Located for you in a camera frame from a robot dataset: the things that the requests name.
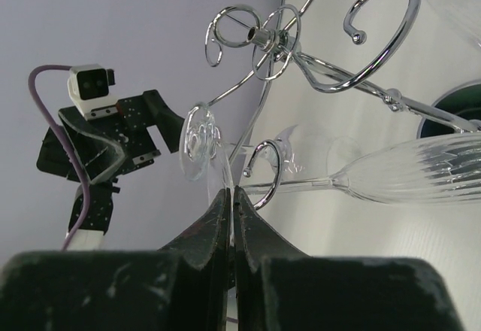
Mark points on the ribbed clear flute glass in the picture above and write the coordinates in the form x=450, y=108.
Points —
x=435, y=169

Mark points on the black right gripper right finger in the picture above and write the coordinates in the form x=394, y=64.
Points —
x=280, y=287

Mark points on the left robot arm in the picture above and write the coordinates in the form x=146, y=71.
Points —
x=100, y=209

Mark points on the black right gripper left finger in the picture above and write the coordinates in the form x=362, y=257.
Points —
x=182, y=286

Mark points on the chrome wire glass rack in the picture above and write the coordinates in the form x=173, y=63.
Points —
x=279, y=45

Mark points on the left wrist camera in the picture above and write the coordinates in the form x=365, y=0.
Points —
x=89, y=89

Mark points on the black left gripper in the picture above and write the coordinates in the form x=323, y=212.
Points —
x=117, y=142

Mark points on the round clear wine glass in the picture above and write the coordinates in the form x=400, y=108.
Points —
x=298, y=153

